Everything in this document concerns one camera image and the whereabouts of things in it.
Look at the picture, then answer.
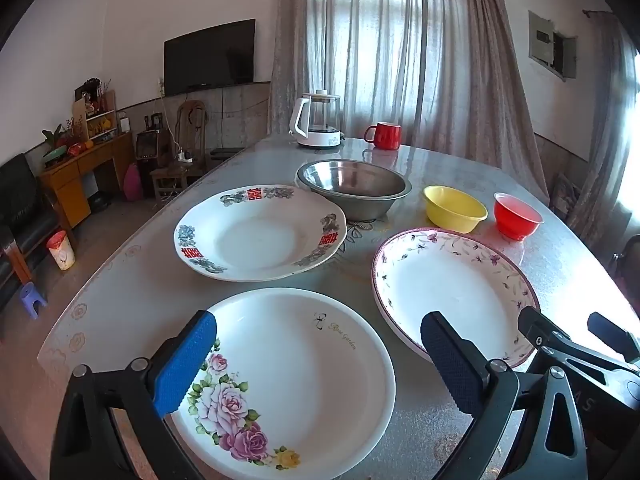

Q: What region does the white plate with purple floral rim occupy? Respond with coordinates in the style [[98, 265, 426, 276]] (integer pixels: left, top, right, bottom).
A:
[[371, 228, 542, 368]]

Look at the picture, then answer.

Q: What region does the stainless steel bowl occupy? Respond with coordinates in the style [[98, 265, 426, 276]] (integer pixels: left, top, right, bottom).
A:
[[296, 159, 413, 222]]

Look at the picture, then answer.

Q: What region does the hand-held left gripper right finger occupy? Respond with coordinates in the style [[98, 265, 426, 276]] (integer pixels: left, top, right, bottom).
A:
[[420, 311, 589, 480]]

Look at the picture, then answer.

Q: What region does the small wooden-cased television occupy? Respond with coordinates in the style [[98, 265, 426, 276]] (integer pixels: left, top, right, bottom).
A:
[[136, 129, 165, 168]]

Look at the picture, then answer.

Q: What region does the white plate with rose print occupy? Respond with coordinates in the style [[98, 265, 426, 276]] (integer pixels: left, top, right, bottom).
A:
[[167, 287, 397, 480]]

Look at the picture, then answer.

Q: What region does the yellow plastic bowl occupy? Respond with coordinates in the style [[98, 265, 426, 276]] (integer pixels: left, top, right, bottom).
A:
[[423, 185, 489, 235]]

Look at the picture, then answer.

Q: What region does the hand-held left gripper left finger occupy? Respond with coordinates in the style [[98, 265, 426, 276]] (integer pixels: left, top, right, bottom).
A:
[[50, 310, 218, 480]]

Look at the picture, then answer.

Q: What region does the grey wall electrical box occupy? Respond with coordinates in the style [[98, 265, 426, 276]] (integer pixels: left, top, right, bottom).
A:
[[528, 10, 578, 82]]

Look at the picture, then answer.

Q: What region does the red mug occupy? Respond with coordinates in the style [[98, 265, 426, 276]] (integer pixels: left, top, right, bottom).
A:
[[363, 121, 402, 151]]

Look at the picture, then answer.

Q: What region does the red and white waste bin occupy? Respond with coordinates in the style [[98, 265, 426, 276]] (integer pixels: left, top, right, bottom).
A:
[[46, 230, 77, 271]]

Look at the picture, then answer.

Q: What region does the brown wooden chair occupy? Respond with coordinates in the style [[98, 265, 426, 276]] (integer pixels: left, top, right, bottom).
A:
[[150, 100, 210, 201]]

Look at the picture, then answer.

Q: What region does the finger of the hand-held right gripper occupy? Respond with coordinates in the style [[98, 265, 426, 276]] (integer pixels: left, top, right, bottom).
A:
[[517, 306, 640, 377], [587, 312, 640, 361]]

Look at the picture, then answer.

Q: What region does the black leather armchair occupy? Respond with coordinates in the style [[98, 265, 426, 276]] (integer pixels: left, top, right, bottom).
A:
[[0, 152, 65, 261], [0, 255, 23, 311]]

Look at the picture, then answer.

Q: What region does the grey patterned board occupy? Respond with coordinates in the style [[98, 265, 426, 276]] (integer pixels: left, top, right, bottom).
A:
[[550, 172, 581, 221]]

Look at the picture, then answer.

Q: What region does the grey sheer curtain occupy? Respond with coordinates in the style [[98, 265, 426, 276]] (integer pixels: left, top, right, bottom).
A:
[[565, 10, 640, 236], [267, 0, 551, 196]]

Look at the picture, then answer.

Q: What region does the black flat television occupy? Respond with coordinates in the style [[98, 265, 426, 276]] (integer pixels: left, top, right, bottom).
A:
[[163, 18, 257, 97]]

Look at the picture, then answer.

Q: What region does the pink bag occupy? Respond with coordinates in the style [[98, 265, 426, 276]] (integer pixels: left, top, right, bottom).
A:
[[123, 162, 143, 201]]

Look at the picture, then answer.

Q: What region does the purple plastic stool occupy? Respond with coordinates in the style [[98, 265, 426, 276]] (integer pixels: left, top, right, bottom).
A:
[[19, 281, 48, 321]]

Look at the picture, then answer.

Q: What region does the orange wooden cabinet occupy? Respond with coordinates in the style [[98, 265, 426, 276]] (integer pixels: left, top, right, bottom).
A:
[[39, 132, 136, 231]]

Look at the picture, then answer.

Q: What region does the white electric glass kettle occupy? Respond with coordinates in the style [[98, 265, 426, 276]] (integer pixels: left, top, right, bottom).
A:
[[289, 90, 346, 150]]

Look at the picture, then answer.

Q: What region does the red plastic bowl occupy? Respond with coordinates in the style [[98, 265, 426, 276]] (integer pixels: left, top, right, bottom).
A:
[[493, 192, 544, 242]]

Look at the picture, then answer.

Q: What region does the wooden display shelf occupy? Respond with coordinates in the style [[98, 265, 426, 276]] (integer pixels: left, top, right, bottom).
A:
[[72, 90, 118, 141]]

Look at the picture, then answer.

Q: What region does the green leafy plant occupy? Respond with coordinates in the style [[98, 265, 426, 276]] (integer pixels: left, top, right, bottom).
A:
[[41, 122, 68, 150]]

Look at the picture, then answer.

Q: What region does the white plate with red print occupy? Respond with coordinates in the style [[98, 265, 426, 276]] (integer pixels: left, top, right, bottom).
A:
[[173, 184, 348, 282]]

